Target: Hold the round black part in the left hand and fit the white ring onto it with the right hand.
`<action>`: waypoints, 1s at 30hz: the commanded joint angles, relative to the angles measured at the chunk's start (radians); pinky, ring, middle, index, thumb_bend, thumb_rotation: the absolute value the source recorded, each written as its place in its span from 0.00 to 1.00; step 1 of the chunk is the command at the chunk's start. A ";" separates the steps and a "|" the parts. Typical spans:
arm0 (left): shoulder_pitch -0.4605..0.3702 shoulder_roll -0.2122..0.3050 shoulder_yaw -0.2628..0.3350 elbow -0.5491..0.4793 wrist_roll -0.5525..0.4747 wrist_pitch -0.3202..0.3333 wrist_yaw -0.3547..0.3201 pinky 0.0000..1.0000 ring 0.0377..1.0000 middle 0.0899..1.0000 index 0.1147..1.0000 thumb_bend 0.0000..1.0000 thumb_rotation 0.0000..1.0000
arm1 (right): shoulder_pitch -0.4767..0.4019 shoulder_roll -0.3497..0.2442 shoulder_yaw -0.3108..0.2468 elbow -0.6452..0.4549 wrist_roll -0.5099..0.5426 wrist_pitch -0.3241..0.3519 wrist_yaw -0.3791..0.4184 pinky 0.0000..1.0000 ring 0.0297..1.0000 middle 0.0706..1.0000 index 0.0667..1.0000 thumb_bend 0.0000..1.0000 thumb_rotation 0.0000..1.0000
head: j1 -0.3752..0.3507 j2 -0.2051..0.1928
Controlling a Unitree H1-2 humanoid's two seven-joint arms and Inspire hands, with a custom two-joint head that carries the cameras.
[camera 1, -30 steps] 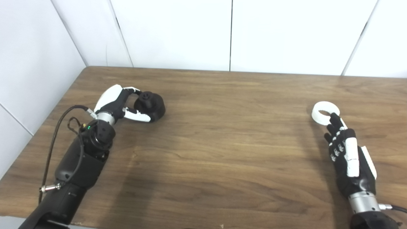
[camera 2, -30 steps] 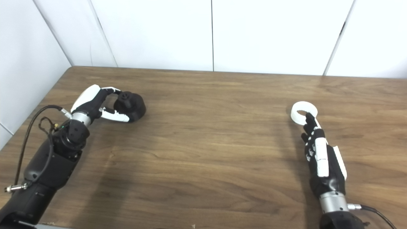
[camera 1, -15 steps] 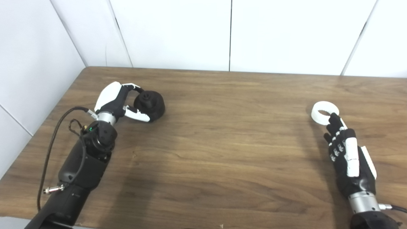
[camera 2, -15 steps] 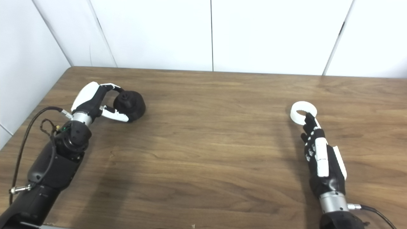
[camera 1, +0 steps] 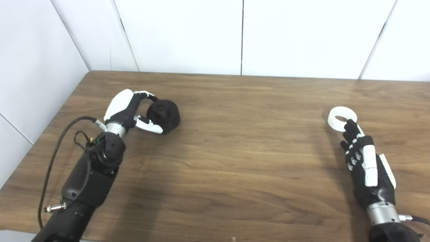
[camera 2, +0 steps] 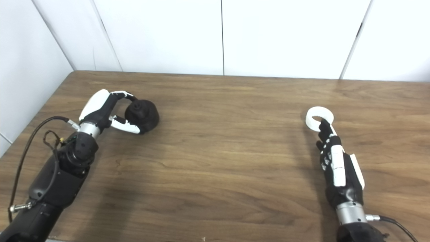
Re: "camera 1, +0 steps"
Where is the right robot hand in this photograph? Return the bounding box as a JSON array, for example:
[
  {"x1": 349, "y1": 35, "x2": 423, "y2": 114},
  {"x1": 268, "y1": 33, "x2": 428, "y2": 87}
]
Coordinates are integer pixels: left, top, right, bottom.
[{"x1": 340, "y1": 119, "x2": 397, "y2": 209}]

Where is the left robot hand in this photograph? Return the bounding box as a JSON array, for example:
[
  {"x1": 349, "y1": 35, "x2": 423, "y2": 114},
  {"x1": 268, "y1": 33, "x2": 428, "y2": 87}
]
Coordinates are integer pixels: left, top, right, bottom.
[{"x1": 103, "y1": 89, "x2": 164, "y2": 135}]

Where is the round black part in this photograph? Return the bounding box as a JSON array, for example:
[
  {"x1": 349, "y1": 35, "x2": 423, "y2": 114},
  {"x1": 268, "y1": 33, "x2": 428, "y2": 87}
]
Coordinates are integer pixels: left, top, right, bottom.
[{"x1": 147, "y1": 99, "x2": 181, "y2": 133}]

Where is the white ring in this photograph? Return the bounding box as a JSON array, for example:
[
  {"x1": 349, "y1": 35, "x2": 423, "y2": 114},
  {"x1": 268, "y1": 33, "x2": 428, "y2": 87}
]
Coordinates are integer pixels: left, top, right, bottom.
[{"x1": 328, "y1": 106, "x2": 358, "y2": 132}]

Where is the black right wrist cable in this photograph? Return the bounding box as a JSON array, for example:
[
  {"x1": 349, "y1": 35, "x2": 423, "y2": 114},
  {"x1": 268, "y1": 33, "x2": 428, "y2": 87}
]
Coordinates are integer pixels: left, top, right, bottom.
[{"x1": 398, "y1": 214, "x2": 430, "y2": 226}]

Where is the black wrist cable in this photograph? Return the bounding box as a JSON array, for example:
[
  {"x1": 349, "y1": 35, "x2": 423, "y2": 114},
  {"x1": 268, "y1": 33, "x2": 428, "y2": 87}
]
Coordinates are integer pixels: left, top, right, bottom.
[
  {"x1": 38, "y1": 116, "x2": 107, "y2": 230},
  {"x1": 398, "y1": 214, "x2": 430, "y2": 226}
]

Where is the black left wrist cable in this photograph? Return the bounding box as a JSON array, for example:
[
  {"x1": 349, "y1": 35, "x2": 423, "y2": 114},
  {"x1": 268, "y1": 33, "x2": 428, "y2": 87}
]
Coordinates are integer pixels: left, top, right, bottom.
[{"x1": 38, "y1": 116, "x2": 107, "y2": 230}]

